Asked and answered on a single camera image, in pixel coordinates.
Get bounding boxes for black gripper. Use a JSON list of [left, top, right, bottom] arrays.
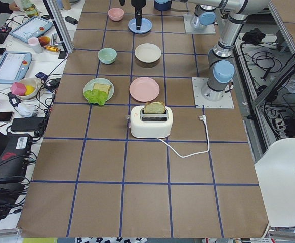
[[131, 0, 146, 31]]

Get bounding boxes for blue plate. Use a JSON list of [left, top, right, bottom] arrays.
[[128, 18, 153, 34]]

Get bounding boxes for pink plate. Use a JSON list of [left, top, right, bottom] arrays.
[[129, 77, 160, 102]]

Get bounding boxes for pink bowl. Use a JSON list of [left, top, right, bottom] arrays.
[[108, 8, 124, 21]]

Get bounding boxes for cream plate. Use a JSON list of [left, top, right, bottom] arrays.
[[135, 43, 161, 63]]

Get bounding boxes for green bowl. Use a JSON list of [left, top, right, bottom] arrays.
[[98, 48, 117, 64]]

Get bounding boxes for black power adapter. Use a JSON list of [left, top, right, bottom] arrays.
[[64, 16, 78, 25]]

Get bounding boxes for bread slice on plate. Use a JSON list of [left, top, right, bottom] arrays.
[[93, 83, 112, 94]]

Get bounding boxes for green plate with food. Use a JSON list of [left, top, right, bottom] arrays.
[[83, 78, 114, 101]]

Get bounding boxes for green lettuce leaf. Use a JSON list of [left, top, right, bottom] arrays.
[[83, 89, 108, 106]]

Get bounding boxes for bread slice in toaster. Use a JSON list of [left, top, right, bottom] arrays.
[[143, 101, 165, 114]]

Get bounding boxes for toy mango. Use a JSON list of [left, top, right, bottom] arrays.
[[38, 36, 51, 46]]

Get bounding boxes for teach pendant tablet far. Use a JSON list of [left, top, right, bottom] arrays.
[[9, 16, 53, 42]]

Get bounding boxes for teach pendant tablet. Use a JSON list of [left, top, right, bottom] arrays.
[[9, 16, 53, 42], [0, 51, 32, 84]]

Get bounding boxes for pink cup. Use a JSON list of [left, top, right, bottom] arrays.
[[27, 37, 43, 53]]

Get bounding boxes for white toaster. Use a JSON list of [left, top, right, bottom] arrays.
[[129, 105, 173, 139]]

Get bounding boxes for teach pendant tablet near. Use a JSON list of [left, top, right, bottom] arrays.
[[0, 51, 32, 84]]

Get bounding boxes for white bowl with toys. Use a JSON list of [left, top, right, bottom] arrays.
[[10, 78, 39, 101]]

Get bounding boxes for black laptop bag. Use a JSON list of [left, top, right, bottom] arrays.
[[0, 121, 34, 198]]

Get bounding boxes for white toaster power cable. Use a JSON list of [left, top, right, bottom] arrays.
[[156, 115, 211, 159]]

